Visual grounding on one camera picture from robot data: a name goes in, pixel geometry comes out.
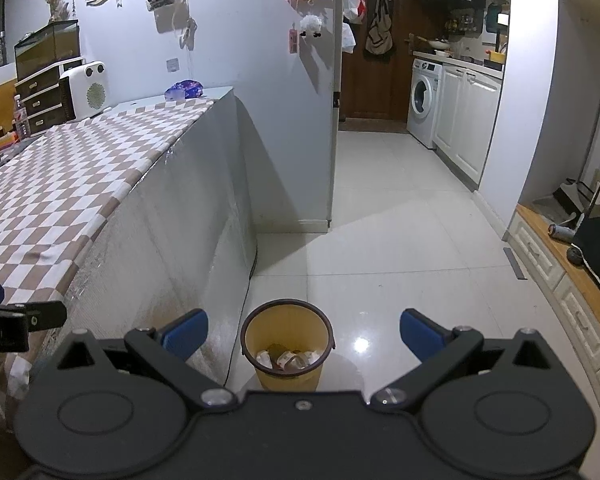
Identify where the white hanging cord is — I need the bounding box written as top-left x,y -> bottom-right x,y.
176,0 -> 199,52

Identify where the grey folded stand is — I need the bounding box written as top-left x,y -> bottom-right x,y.
550,177 -> 589,216

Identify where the purple plastic bag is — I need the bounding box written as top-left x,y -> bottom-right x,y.
165,79 -> 205,101

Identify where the brown white checkered tablecloth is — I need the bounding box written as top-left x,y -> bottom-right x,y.
0,97 -> 216,402

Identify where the dark drawer chest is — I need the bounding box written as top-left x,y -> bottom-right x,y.
15,57 -> 86,136

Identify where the glass fish tank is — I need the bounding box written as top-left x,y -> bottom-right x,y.
14,20 -> 81,81

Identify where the white kitchen cabinet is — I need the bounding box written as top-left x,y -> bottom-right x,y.
432,62 -> 505,192

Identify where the brown doormat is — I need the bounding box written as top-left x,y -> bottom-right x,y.
337,117 -> 411,135

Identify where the dried flower bouquet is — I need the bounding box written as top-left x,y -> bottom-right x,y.
46,0 -> 71,24

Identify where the crushed blue drink can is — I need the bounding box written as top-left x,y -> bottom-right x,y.
276,349 -> 306,369

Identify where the brown hanging bag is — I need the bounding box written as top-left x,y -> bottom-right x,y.
364,0 -> 396,56

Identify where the yellow trash bin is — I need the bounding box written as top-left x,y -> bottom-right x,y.
240,299 -> 336,392

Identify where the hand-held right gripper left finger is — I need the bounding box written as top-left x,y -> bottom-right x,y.
55,309 -> 237,409

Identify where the white fan heater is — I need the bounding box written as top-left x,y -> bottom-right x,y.
59,61 -> 109,122

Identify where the clear water bottle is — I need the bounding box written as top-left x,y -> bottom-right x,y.
14,94 -> 32,140

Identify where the dark wooden door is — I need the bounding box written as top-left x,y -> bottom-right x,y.
340,0 -> 421,121

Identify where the white sheep plush toy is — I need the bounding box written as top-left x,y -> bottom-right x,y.
300,15 -> 325,39

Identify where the white wooden-top drawer cabinet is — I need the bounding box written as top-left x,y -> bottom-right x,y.
502,204 -> 600,442

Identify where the white washing machine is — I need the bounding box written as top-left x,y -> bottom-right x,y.
406,58 -> 445,150

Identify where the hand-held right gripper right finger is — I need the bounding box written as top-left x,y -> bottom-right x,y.
370,308 -> 556,411

